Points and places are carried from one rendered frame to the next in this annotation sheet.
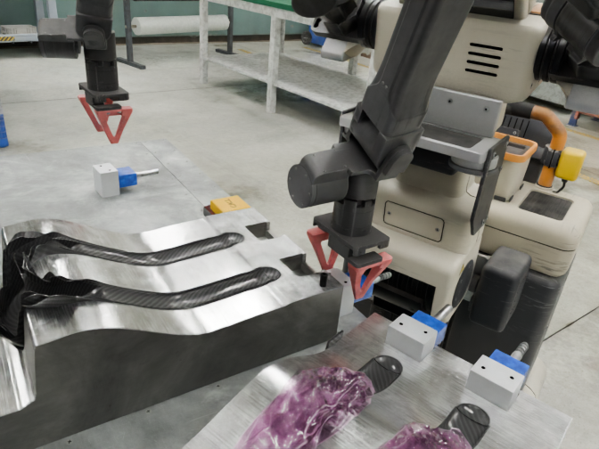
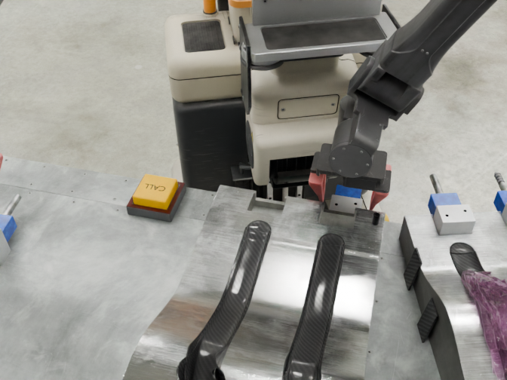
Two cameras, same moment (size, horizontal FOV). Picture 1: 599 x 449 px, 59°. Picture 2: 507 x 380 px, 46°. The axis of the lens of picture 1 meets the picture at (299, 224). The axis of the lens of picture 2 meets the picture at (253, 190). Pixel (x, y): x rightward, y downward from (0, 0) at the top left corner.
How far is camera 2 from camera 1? 0.59 m
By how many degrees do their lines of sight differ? 36
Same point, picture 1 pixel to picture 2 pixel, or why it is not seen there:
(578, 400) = not seen: hidden behind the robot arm
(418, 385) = (491, 250)
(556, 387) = not seen: hidden behind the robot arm
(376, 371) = (459, 259)
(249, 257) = (297, 237)
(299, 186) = (349, 161)
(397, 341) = (452, 229)
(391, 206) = (285, 102)
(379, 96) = (414, 60)
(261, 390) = (467, 334)
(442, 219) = (336, 94)
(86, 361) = not seen: outside the picture
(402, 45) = (456, 22)
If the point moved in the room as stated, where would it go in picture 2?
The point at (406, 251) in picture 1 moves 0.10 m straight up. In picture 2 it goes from (316, 136) to (319, 94)
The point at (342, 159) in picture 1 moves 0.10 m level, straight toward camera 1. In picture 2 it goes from (373, 118) to (431, 158)
